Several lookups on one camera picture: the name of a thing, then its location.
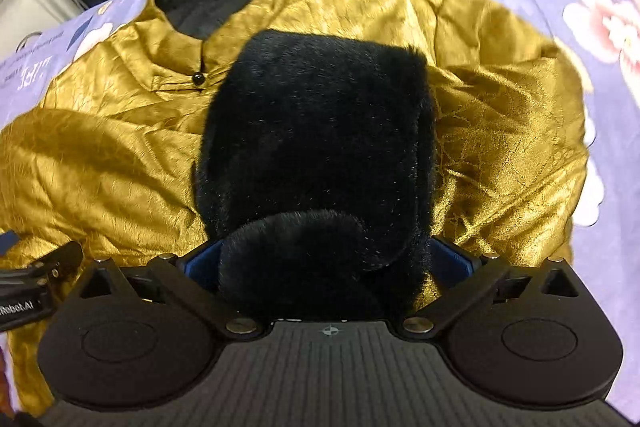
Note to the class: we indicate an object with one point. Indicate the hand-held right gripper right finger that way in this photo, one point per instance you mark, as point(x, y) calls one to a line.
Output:
point(451, 257)

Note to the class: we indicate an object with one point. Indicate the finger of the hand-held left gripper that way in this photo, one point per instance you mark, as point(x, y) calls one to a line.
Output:
point(7, 242)
point(55, 259)

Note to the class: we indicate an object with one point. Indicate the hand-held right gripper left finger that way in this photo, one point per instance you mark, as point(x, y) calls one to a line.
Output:
point(206, 263)

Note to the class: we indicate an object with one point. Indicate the gold jacket with black fur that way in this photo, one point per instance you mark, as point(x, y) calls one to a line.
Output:
point(500, 132)

